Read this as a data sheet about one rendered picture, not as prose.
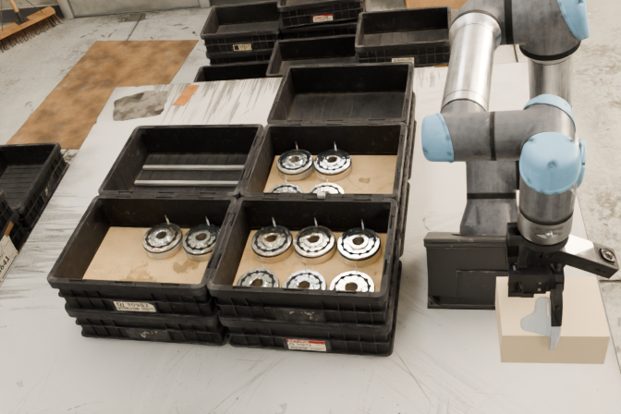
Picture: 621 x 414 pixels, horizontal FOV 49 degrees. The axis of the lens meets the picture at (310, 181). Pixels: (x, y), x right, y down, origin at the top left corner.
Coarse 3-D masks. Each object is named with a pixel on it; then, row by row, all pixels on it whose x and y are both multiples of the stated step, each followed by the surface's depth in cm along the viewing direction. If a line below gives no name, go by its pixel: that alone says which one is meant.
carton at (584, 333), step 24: (504, 288) 115; (576, 288) 113; (504, 312) 111; (528, 312) 111; (576, 312) 109; (600, 312) 109; (504, 336) 108; (528, 336) 108; (576, 336) 106; (600, 336) 106; (504, 360) 113; (528, 360) 112; (552, 360) 111; (576, 360) 110; (600, 360) 110
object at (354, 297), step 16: (240, 208) 169; (224, 240) 161; (384, 256) 150; (384, 272) 148; (208, 288) 151; (224, 288) 150; (240, 288) 149; (256, 288) 148; (272, 288) 148; (288, 288) 147; (304, 288) 146; (384, 288) 143
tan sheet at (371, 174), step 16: (352, 160) 192; (368, 160) 191; (384, 160) 190; (272, 176) 192; (352, 176) 187; (368, 176) 186; (384, 176) 185; (304, 192) 184; (352, 192) 182; (368, 192) 181; (384, 192) 180
